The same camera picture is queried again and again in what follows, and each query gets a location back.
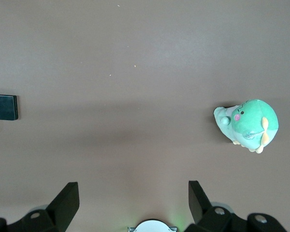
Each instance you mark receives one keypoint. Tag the green plush dinosaur toy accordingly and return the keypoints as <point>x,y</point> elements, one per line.
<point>251,120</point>

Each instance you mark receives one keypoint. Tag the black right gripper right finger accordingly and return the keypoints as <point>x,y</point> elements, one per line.
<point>200,207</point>

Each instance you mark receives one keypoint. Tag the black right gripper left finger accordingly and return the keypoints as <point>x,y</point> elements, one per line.
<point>62,207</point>

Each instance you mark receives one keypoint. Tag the brown table cover mat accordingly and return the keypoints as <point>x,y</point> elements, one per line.
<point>135,96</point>

